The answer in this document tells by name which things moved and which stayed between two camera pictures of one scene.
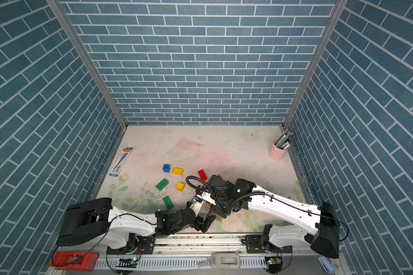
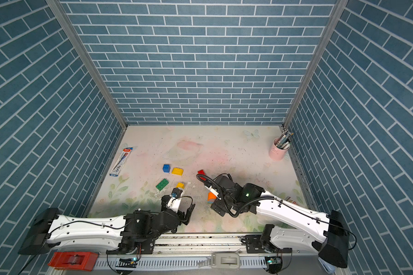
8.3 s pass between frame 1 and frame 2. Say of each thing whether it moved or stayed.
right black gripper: stayed
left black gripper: moved
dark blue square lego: stayed
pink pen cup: stayed
